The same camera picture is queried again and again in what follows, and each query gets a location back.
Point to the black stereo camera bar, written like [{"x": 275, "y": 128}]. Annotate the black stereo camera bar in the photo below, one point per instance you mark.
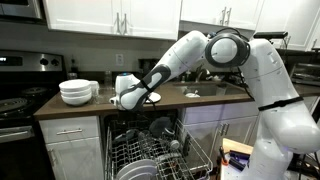
[{"x": 270, "y": 34}]

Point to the white dinner plate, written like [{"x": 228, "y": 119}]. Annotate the white dinner plate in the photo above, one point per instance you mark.
[
  {"x": 136, "y": 162},
  {"x": 140, "y": 173},
  {"x": 155, "y": 97}
]

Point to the small drinking glass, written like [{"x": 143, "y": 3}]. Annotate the small drinking glass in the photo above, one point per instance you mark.
[{"x": 71, "y": 76}]

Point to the steel kitchen sink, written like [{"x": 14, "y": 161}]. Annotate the steel kitchen sink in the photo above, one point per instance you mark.
[{"x": 213, "y": 90}]

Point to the white sink base cabinet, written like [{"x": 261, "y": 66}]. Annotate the white sink base cabinet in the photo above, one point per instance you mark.
[{"x": 213, "y": 116}]

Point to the small white cup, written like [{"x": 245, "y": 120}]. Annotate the small white cup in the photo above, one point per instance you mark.
[{"x": 174, "y": 145}]

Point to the white cabinet drawer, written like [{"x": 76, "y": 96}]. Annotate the white cabinet drawer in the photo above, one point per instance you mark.
[{"x": 70, "y": 125}]

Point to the clear glass food container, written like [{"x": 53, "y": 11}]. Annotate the clear glass food container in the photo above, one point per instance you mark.
[{"x": 103, "y": 96}]

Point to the white two-door wall cabinet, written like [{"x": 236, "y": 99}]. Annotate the white two-door wall cabinet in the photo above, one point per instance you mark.
[{"x": 80, "y": 16}]

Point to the white base cabinet door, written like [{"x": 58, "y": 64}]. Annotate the white base cabinet door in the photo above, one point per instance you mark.
[{"x": 80, "y": 160}]

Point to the white corner wall cabinet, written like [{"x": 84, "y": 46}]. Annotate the white corner wall cabinet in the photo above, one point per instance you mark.
[{"x": 286, "y": 16}]

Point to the purple and black tool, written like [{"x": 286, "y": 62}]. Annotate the purple and black tool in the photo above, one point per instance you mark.
[{"x": 240, "y": 155}]

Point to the dark bowl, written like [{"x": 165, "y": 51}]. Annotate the dark bowl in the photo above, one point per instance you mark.
[{"x": 159, "y": 126}]

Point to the orange and black tool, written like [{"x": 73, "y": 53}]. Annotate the orange and black tool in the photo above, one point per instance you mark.
[{"x": 223, "y": 158}]

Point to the white wall outlet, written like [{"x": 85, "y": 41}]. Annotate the white wall outlet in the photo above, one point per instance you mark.
[{"x": 119, "y": 60}]

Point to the stainless steel microwave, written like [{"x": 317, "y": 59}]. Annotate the stainless steel microwave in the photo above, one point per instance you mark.
[{"x": 20, "y": 8}]

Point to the dark glass bottle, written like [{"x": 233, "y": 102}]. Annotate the dark glass bottle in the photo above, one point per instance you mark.
[{"x": 73, "y": 68}]

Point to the chrome sink faucet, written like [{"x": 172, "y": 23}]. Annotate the chrome sink faucet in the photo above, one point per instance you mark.
[{"x": 200, "y": 74}]

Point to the white ceramic bowl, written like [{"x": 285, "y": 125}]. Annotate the white ceramic bowl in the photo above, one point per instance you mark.
[
  {"x": 76, "y": 94},
  {"x": 76, "y": 101},
  {"x": 74, "y": 84}
]

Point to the wooden board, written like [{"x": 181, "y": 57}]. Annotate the wooden board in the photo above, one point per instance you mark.
[{"x": 235, "y": 145}]

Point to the black steel stove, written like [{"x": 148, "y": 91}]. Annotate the black steel stove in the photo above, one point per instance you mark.
[{"x": 20, "y": 110}]

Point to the steel toaster oven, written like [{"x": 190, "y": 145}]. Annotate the steel toaster oven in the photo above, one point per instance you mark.
[{"x": 305, "y": 75}]

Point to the white mug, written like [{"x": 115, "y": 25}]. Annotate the white mug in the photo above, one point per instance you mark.
[{"x": 94, "y": 88}]

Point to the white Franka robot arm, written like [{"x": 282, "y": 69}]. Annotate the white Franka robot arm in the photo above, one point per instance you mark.
[{"x": 280, "y": 110}]

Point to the white dish in sink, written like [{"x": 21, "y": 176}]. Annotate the white dish in sink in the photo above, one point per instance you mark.
[{"x": 192, "y": 95}]

